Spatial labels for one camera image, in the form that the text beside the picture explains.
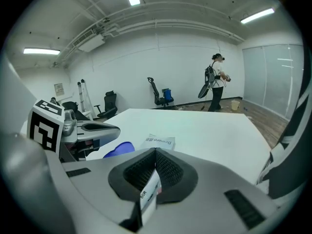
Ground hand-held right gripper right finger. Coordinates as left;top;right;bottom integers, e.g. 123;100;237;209
142;147;280;234

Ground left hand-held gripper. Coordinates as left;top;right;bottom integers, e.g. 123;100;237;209
26;99;121;163

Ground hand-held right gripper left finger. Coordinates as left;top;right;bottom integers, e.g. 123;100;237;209
60;147;157;234

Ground blue wet wipes pack lid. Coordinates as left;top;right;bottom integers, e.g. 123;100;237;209
103;141;136;158

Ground white wet wipes pack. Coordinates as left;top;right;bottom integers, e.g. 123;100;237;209
139;133;176;225

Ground black office chair with armrests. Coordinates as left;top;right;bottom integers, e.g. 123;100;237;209
94;90;118;118

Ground silver stepladder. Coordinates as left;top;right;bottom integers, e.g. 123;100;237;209
77;78;95;119

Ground black chair back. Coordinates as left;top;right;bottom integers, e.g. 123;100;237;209
61;101;91;121

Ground black office chair with headrest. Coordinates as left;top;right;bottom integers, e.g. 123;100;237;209
147;77;175;110

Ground blue bag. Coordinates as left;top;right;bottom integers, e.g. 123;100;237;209
161;88;173;102

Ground ceiling air conditioner unit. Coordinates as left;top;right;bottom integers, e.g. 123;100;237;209
72;28;106;53

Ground black hanging bag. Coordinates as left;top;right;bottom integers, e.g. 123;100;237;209
197;82;211;100

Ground frosted glass partition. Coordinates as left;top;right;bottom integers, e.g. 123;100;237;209
241;44;305;120

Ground white ceiling pipes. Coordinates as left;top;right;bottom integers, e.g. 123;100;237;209
52;1;246;68

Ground wall notice sheet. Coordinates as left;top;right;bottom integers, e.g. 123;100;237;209
54;82;64;97

